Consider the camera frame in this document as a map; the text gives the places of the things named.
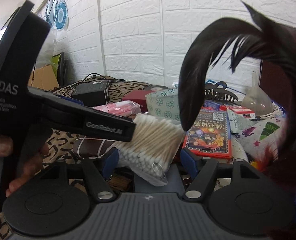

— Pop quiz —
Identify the pink packet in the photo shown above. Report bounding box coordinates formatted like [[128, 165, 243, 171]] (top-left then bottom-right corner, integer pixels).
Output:
[[94, 100, 141, 116]]

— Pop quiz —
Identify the black hair claw clip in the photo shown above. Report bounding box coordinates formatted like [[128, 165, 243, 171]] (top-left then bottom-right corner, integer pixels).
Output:
[[205, 81, 239, 104]]

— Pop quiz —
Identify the dark red flat box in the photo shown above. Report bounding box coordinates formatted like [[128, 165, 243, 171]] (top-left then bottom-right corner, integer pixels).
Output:
[[122, 90, 153, 112]]

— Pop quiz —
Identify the clear plastic funnel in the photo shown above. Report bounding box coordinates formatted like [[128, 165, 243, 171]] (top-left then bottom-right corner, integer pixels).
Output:
[[241, 71, 273, 116]]

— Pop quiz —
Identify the black red feather duster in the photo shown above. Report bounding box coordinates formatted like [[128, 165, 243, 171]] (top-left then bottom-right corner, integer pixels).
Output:
[[178, 0, 296, 240]]

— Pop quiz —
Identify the colourful card box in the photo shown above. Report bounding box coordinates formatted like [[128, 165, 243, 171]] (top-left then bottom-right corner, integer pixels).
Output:
[[183, 108, 233, 163]]

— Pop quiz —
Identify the brown striped case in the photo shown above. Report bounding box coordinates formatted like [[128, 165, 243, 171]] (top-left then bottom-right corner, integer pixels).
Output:
[[72, 137, 115, 159]]

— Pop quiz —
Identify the white patterned fabric pouch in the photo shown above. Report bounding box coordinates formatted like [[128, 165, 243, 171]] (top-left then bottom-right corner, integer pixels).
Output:
[[234, 113, 287, 161]]

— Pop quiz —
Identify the patterned table cloth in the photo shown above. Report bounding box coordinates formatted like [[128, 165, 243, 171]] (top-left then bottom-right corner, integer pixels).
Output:
[[0, 74, 165, 239]]

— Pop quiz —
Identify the cotton swabs bag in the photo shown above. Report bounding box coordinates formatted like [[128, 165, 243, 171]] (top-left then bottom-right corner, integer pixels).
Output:
[[113, 113, 185, 178]]

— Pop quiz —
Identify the black power adapter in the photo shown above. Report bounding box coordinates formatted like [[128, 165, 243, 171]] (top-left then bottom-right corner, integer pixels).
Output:
[[71, 80, 108, 107]]

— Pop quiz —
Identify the cardboard box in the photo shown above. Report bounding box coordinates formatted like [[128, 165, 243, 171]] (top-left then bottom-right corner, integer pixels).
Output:
[[28, 65, 59, 91]]

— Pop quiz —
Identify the blue wall decoration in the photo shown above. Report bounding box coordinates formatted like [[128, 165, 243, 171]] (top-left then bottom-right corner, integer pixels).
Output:
[[43, 0, 69, 31]]

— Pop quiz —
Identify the green patterned paper cup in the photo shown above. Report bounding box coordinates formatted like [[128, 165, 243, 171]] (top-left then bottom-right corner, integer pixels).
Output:
[[145, 88, 180, 121]]

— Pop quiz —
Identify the dark red wooden board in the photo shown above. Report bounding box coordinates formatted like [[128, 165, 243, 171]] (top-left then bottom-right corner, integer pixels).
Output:
[[259, 25, 296, 112]]

